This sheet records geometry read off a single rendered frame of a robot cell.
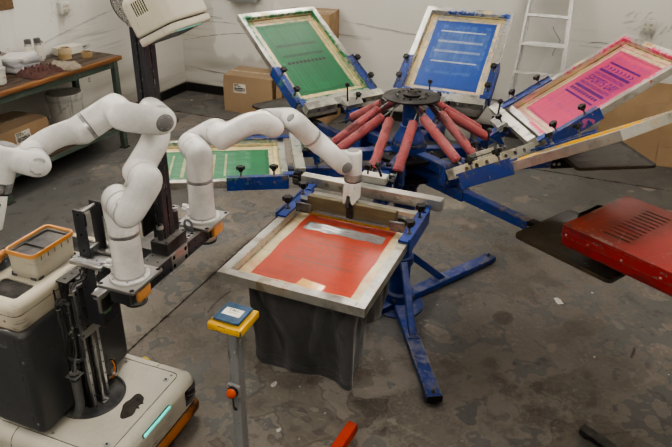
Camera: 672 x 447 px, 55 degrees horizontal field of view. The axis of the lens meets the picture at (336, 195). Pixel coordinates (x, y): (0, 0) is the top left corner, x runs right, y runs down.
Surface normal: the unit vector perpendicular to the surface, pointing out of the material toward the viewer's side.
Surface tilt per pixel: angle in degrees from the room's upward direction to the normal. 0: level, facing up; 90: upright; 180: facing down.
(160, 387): 0
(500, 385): 0
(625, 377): 0
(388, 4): 90
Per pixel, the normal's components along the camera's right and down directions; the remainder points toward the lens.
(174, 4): 0.84, -0.25
